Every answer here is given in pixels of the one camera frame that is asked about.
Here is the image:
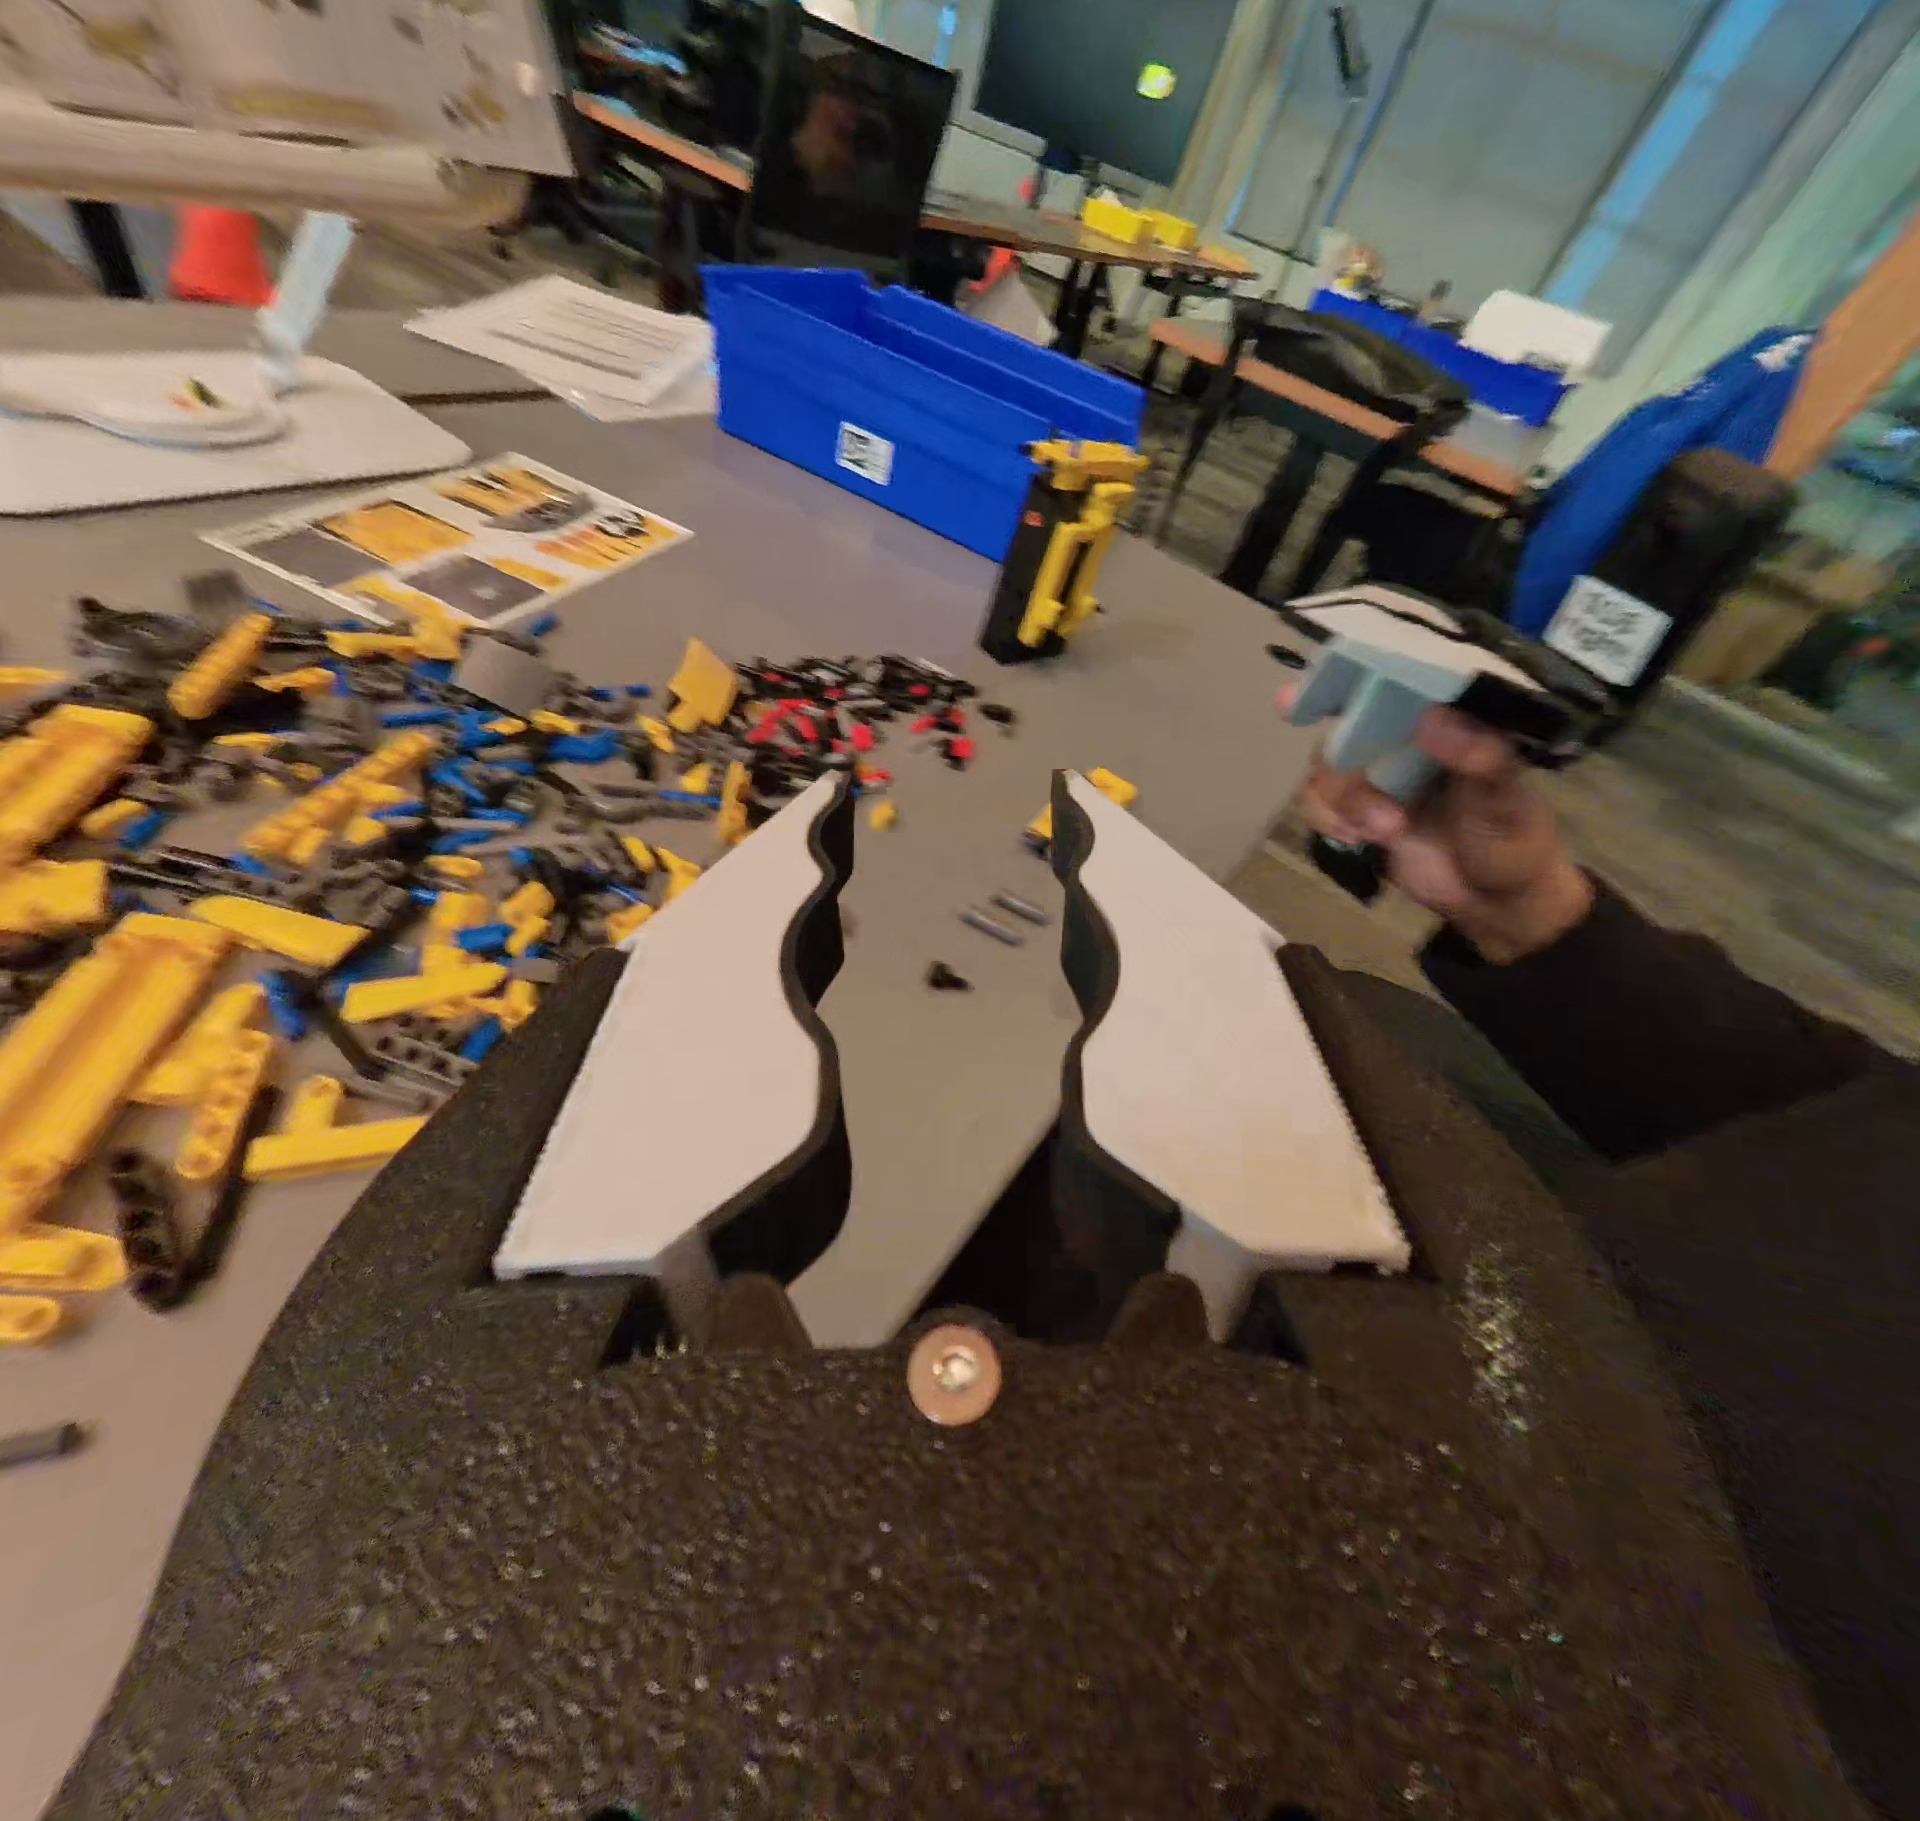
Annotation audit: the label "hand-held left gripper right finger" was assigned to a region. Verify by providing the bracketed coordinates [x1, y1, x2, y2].
[1049, 765, 1415, 1341]

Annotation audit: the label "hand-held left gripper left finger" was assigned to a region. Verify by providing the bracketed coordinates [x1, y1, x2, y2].
[491, 771, 861, 1296]

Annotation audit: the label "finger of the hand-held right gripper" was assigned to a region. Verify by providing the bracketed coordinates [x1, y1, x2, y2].
[1287, 586, 1569, 685]

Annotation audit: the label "pile of yellow toy building parts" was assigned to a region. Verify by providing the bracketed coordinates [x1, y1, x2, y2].
[0, 598, 901, 1349]

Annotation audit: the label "person's right forearm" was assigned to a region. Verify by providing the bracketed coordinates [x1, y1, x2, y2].
[1417, 874, 1920, 1177]

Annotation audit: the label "person's right hand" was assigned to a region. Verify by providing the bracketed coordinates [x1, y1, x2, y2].
[1301, 713, 1595, 963]

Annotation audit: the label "black bag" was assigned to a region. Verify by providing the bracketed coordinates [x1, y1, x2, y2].
[1223, 300, 1472, 600]

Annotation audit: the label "white box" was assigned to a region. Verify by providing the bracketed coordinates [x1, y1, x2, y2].
[1462, 288, 1614, 383]

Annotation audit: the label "distant blue bin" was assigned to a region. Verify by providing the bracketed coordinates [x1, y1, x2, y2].
[1314, 288, 1569, 428]

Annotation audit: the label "yellow black toy assembly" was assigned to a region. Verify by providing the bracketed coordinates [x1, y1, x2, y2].
[975, 437, 1151, 664]

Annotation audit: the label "cluster of red black toy pins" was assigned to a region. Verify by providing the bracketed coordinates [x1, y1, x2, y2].
[730, 652, 1022, 778]

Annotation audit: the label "wooden edged desk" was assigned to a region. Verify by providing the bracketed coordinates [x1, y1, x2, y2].
[916, 194, 1258, 356]

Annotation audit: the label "blue plastic bin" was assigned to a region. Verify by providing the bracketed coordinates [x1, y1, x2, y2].
[700, 264, 1151, 561]

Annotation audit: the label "yellow sticker sheet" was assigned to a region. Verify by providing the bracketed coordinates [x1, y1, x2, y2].
[202, 454, 694, 629]

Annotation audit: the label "black monitor screen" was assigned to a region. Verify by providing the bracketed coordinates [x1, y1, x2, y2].
[972, 0, 1249, 189]

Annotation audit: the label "white book stand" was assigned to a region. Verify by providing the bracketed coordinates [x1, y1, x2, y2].
[0, 89, 535, 517]

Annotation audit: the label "white paper sheets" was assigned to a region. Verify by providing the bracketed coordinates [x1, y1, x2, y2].
[403, 271, 711, 418]

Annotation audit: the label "orange traffic cone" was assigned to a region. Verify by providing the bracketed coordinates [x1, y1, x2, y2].
[167, 205, 280, 311]

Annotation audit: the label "instruction booklet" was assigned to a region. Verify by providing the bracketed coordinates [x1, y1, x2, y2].
[0, 0, 577, 183]

